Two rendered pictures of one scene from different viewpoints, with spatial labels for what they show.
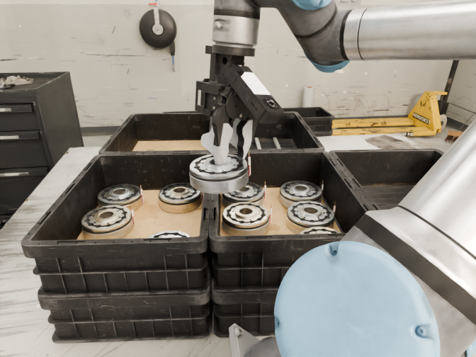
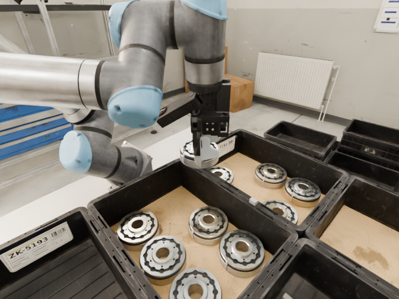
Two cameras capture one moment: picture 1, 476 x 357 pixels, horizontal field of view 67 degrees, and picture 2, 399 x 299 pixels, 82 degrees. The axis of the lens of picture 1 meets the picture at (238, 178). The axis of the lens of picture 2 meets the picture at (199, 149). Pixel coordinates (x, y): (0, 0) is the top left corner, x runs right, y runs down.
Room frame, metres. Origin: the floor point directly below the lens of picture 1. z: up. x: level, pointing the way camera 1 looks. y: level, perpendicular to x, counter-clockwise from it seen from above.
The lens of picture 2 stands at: (0.97, -0.30, 1.33)
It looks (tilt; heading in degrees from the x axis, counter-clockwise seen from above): 32 degrees down; 139
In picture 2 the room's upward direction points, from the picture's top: straight up
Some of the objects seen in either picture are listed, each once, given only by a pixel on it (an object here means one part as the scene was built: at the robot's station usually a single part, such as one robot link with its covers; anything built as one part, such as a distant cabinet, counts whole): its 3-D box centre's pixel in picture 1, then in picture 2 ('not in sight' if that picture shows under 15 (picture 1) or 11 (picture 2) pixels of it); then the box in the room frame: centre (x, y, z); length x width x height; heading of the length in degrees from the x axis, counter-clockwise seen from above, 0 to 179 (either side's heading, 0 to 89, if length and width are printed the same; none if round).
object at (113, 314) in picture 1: (147, 253); not in sight; (0.66, 0.21, 0.76); 0.40 x 0.30 x 0.12; 3
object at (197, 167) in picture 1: (218, 165); (199, 148); (0.58, 0.03, 1.02); 0.10 x 0.10 x 0.01
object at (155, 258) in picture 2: (310, 211); (162, 253); (0.68, -0.16, 0.86); 0.05 x 0.05 x 0.01
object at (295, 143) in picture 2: not in sight; (293, 162); (0.37, 1.11, 0.37); 0.40 x 0.30 x 0.45; 8
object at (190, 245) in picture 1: (139, 192); (260, 167); (0.66, 0.21, 0.92); 0.40 x 0.30 x 0.02; 3
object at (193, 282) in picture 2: (300, 188); (195, 291); (0.79, -0.16, 0.86); 0.05 x 0.05 x 0.01
